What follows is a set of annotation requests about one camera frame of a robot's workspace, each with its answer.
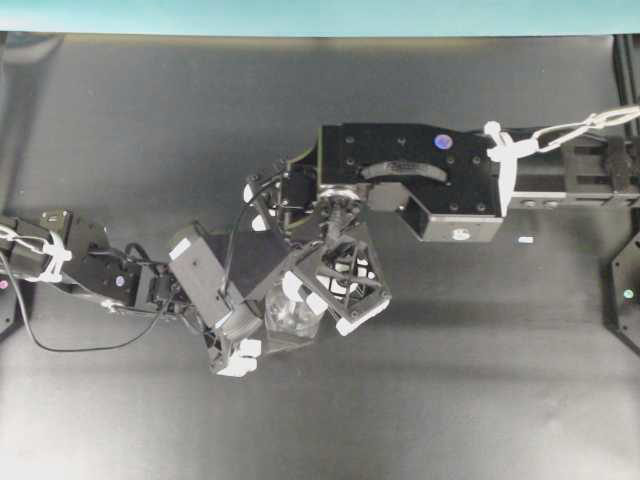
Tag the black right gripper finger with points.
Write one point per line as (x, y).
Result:
(297, 291)
(346, 325)

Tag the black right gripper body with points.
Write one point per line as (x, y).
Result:
(348, 278)

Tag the left gripper white-tipped finger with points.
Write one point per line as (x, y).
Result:
(243, 360)

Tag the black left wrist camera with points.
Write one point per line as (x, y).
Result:
(200, 273)

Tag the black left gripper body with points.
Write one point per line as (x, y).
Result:
(220, 343)

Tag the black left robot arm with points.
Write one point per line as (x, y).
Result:
(74, 256)

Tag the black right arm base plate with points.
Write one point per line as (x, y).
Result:
(622, 294)

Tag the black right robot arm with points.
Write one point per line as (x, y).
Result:
(445, 185)

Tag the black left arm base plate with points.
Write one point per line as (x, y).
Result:
(10, 312)

